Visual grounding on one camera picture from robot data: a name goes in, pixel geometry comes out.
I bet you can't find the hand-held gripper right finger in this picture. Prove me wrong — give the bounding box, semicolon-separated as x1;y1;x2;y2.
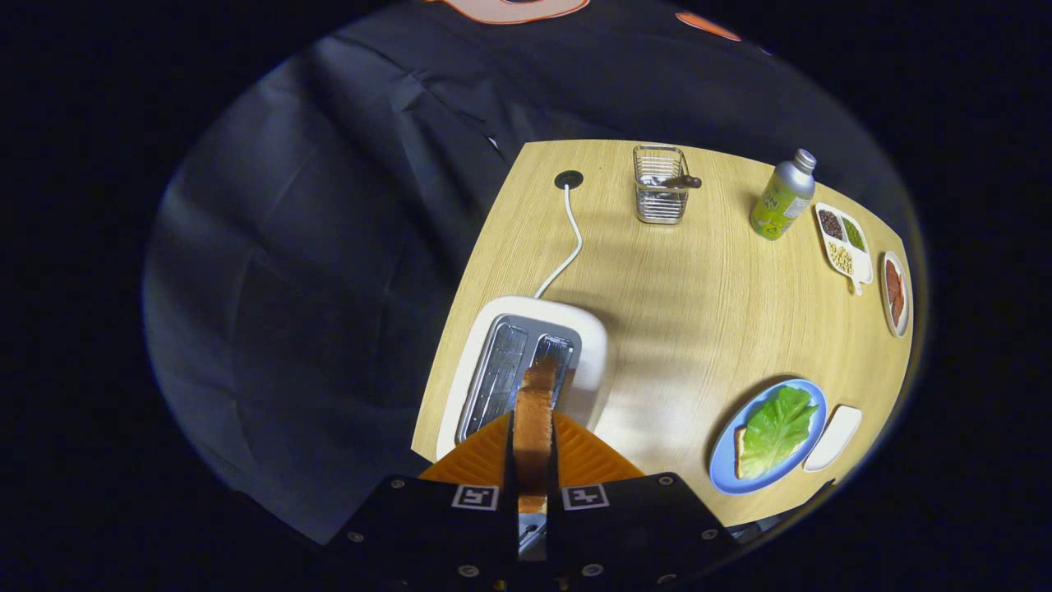
549;409;741;592

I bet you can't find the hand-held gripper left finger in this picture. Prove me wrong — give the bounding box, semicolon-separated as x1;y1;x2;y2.
325;409;520;592

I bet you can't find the toasted bread slice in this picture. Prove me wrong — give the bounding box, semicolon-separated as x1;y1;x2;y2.
513;358;558;515

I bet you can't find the green lettuce leaf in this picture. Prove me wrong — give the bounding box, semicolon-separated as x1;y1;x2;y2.
742;386;819;478

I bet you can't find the blue round plate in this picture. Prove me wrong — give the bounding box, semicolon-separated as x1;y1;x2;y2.
709;378;828;495

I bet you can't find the bread slice with ham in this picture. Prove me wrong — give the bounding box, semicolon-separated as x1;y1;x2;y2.
735;426;769;480

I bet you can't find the white toaster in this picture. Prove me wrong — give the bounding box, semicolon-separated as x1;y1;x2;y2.
435;296;609;461

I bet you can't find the white square plate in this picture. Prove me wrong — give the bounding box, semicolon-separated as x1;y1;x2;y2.
803;405;863;473

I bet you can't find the white divided dish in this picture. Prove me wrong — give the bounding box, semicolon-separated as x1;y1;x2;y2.
814;202;874;295

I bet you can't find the green drink bottle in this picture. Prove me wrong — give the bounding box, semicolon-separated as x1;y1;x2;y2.
750;149;817;241

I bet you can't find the white oval meat plate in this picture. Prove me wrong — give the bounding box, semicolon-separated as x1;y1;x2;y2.
880;251;911;339

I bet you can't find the white toaster cable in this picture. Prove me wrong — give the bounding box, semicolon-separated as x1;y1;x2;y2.
534;185;584;298

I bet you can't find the metal wire basket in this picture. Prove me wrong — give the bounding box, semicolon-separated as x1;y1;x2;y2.
633;145;691;225

